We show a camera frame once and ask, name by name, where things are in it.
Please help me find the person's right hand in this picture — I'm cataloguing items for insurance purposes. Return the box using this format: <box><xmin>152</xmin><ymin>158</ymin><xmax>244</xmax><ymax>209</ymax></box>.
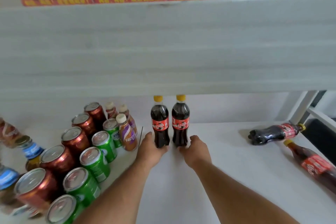
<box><xmin>178</xmin><ymin>135</ymin><xmax>212</xmax><ymax>170</ymax></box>

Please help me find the person's left hand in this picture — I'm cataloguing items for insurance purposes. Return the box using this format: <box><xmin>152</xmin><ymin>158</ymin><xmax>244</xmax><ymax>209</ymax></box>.
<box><xmin>136</xmin><ymin>131</ymin><xmax>168</xmax><ymax>170</ymax></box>

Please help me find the cola bottle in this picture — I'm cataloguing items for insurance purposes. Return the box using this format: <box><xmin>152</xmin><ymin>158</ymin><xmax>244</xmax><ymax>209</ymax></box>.
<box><xmin>171</xmin><ymin>94</ymin><xmax>190</xmax><ymax>148</ymax></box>
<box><xmin>247</xmin><ymin>123</ymin><xmax>306</xmax><ymax>146</ymax></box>
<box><xmin>283</xmin><ymin>139</ymin><xmax>336</xmax><ymax>195</ymax></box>
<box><xmin>150</xmin><ymin>95</ymin><xmax>170</xmax><ymax>149</ymax></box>

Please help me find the white metal shelf rack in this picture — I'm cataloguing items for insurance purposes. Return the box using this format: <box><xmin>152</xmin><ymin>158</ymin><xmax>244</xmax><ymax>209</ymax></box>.
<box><xmin>0</xmin><ymin>0</ymin><xmax>336</xmax><ymax>224</ymax></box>

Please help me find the person's left forearm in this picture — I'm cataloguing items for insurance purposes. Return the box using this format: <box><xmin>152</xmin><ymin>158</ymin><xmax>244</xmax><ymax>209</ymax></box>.
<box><xmin>75</xmin><ymin>159</ymin><xmax>153</xmax><ymax>224</ymax></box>

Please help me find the person's right forearm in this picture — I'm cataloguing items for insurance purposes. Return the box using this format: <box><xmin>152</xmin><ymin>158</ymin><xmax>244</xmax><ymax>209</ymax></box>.
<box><xmin>193</xmin><ymin>159</ymin><xmax>300</xmax><ymax>224</ymax></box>

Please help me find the purple label coffee bottle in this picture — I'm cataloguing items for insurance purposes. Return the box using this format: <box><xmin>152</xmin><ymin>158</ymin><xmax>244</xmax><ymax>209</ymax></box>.
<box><xmin>118</xmin><ymin>104</ymin><xmax>138</xmax><ymax>137</ymax></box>
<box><xmin>115</xmin><ymin>113</ymin><xmax>138</xmax><ymax>152</ymax></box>

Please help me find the red label small bottle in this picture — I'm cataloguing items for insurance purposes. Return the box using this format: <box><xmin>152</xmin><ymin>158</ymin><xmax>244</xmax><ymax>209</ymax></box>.
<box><xmin>105</xmin><ymin>101</ymin><xmax>119</xmax><ymax>120</ymax></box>

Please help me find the red drink can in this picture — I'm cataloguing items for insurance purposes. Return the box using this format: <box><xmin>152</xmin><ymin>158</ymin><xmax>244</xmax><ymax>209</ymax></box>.
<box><xmin>71</xmin><ymin>113</ymin><xmax>97</xmax><ymax>138</ymax></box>
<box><xmin>84</xmin><ymin>102</ymin><xmax>107</xmax><ymax>130</ymax></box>
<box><xmin>39</xmin><ymin>144</ymin><xmax>77</xmax><ymax>177</ymax></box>
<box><xmin>13</xmin><ymin>168</ymin><xmax>60</xmax><ymax>218</ymax></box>
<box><xmin>61</xmin><ymin>126</ymin><xmax>91</xmax><ymax>155</ymax></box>

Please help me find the blue label beer bottle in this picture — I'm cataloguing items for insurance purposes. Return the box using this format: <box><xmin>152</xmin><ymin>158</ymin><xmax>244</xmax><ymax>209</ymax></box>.
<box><xmin>0</xmin><ymin>164</ymin><xmax>26</xmax><ymax>215</ymax></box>
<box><xmin>15</xmin><ymin>135</ymin><xmax>46</xmax><ymax>172</ymax></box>

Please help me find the cola bottle front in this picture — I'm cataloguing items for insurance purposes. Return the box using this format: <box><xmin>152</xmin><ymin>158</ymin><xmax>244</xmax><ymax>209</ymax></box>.
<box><xmin>283</xmin><ymin>139</ymin><xmax>336</xmax><ymax>195</ymax></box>

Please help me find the black cabinet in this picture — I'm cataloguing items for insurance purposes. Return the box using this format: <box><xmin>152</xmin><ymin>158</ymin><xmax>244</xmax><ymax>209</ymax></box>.
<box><xmin>302</xmin><ymin>117</ymin><xmax>336</xmax><ymax>159</ymax></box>

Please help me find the brown coffee bottle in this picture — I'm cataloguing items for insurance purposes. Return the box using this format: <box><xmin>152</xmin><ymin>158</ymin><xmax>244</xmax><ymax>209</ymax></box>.
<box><xmin>0</xmin><ymin>117</ymin><xmax>24</xmax><ymax>149</ymax></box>

